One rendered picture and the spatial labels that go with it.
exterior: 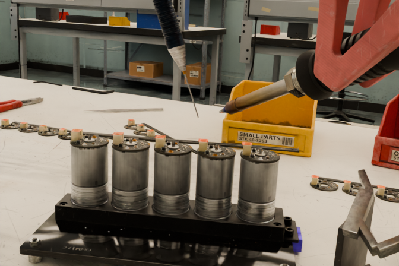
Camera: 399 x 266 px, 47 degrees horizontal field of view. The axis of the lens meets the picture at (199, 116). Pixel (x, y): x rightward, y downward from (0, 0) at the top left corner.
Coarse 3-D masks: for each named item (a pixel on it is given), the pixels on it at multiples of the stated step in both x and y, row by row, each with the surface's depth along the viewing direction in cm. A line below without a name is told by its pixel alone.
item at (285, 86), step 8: (288, 72) 23; (280, 80) 24; (288, 80) 23; (296, 80) 22; (264, 88) 25; (272, 88) 24; (280, 88) 24; (288, 88) 23; (296, 88) 23; (248, 96) 26; (256, 96) 25; (264, 96) 25; (272, 96) 24; (280, 96) 24; (296, 96) 23; (232, 104) 27; (240, 104) 26; (248, 104) 26; (256, 104) 25; (232, 112) 27
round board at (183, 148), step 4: (168, 144) 30; (176, 144) 31; (180, 144) 31; (184, 144) 31; (156, 148) 30; (160, 148) 30; (164, 148) 29; (168, 148) 30; (180, 148) 30; (184, 148) 30; (188, 148) 30; (160, 152) 29; (164, 152) 29; (168, 152) 29; (176, 152) 29; (180, 152) 29; (184, 152) 29; (188, 152) 29
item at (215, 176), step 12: (204, 168) 29; (216, 168) 29; (228, 168) 29; (204, 180) 29; (216, 180) 29; (228, 180) 29; (204, 192) 29; (216, 192) 29; (228, 192) 29; (204, 204) 29; (216, 204) 29; (228, 204) 30; (204, 216) 30; (216, 216) 29; (228, 216) 30
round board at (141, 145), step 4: (124, 140) 31; (128, 140) 31; (140, 140) 31; (112, 144) 30; (120, 144) 30; (124, 144) 30; (140, 144) 30; (144, 144) 30; (148, 144) 30; (116, 148) 29; (120, 148) 29; (124, 148) 29; (132, 148) 29; (136, 148) 29; (140, 148) 29; (144, 148) 30
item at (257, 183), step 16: (240, 160) 29; (240, 176) 29; (256, 176) 28; (272, 176) 29; (240, 192) 29; (256, 192) 29; (272, 192) 29; (240, 208) 30; (256, 208) 29; (272, 208) 29
